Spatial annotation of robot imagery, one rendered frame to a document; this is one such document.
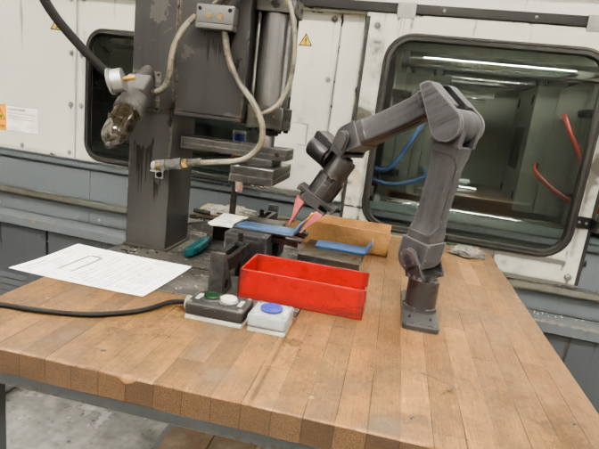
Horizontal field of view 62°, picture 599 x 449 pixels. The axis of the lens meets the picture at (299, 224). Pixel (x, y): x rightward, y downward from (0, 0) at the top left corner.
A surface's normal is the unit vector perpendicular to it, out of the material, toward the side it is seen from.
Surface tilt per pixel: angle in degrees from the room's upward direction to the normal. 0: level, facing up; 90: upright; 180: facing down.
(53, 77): 90
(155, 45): 90
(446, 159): 103
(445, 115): 90
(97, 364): 0
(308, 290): 90
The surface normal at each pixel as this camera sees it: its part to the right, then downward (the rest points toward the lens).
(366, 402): 0.12, -0.97
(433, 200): -0.69, 0.09
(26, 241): -0.26, 0.19
